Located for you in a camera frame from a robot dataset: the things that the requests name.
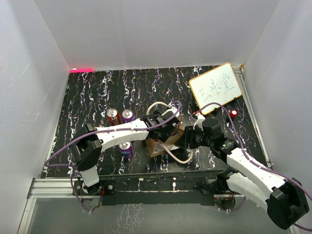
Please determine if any purple cable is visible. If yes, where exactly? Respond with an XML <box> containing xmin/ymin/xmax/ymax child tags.
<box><xmin>44</xmin><ymin>101</ymin><xmax>182</xmax><ymax>213</ymax></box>
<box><xmin>195</xmin><ymin>102</ymin><xmax>312</xmax><ymax>232</ymax></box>

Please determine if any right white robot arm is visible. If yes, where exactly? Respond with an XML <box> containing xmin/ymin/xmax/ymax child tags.
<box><xmin>175</xmin><ymin>119</ymin><xmax>310</xmax><ymax>230</ymax></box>

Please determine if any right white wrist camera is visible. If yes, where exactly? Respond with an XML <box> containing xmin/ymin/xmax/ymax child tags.
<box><xmin>192</xmin><ymin>111</ymin><xmax>205</xmax><ymax>129</ymax></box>

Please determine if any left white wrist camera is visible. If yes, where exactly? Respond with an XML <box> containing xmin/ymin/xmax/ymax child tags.
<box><xmin>161</xmin><ymin>102</ymin><xmax>180</xmax><ymax>120</ymax></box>

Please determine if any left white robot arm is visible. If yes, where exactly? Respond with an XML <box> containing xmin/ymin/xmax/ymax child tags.
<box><xmin>69</xmin><ymin>111</ymin><xmax>179</xmax><ymax>195</ymax></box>

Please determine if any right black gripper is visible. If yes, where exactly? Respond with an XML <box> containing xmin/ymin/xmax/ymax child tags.
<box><xmin>175</xmin><ymin>125</ymin><xmax>213</xmax><ymax>149</ymax></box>

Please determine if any red cola can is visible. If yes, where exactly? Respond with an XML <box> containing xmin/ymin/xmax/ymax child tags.
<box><xmin>106</xmin><ymin>108</ymin><xmax>121</xmax><ymax>126</ymax></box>

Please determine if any black base bar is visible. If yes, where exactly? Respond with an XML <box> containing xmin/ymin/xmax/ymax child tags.
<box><xmin>97</xmin><ymin>169</ymin><xmax>234</xmax><ymax>207</ymax></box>

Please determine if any small whiteboard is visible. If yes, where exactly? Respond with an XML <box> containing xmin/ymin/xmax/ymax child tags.
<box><xmin>189</xmin><ymin>62</ymin><xmax>242</xmax><ymax>115</ymax></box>

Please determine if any red light strip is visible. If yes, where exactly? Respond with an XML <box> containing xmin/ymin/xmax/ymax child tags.
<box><xmin>70</xmin><ymin>68</ymin><xmax>94</xmax><ymax>73</ymax></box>

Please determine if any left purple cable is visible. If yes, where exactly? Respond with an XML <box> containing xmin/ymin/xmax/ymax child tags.
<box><xmin>44</xmin><ymin>101</ymin><xmax>182</xmax><ymax>213</ymax></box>

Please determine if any red push button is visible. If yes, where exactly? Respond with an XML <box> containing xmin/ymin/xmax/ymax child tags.
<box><xmin>227</xmin><ymin>109</ymin><xmax>238</xmax><ymax>122</ymax></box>

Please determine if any purple Fanta can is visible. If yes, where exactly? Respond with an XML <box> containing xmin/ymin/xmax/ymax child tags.
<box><xmin>121</xmin><ymin>109</ymin><xmax>135</xmax><ymax>123</ymax></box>
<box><xmin>118</xmin><ymin>142</ymin><xmax>134</xmax><ymax>159</ymax></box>

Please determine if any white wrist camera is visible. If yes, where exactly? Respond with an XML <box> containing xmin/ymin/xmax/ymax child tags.
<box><xmin>161</xmin><ymin>102</ymin><xmax>180</xmax><ymax>120</ymax></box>
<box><xmin>192</xmin><ymin>111</ymin><xmax>205</xmax><ymax>129</ymax></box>

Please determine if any burlap canvas bag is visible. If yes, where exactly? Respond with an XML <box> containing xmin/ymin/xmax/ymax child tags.
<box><xmin>145</xmin><ymin>101</ymin><xmax>193</xmax><ymax>164</ymax></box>

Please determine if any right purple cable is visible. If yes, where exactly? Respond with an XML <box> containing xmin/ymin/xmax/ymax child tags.
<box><xmin>195</xmin><ymin>102</ymin><xmax>312</xmax><ymax>232</ymax></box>

